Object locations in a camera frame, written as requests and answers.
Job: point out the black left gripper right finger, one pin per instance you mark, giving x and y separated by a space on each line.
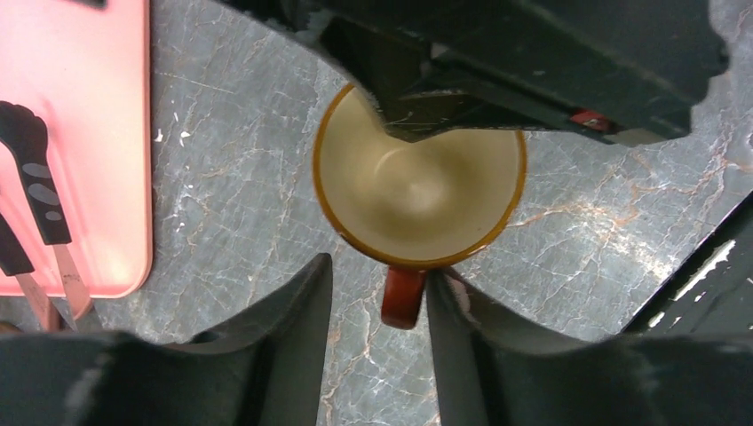
471 333

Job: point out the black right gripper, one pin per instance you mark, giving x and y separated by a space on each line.
619 72

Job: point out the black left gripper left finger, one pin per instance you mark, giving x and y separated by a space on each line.
264 366

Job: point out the small orange cup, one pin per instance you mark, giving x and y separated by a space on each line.
414 207

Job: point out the black metal food tongs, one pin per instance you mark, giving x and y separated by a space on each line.
26 137

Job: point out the pink serving tray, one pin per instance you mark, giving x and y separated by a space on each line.
86 72

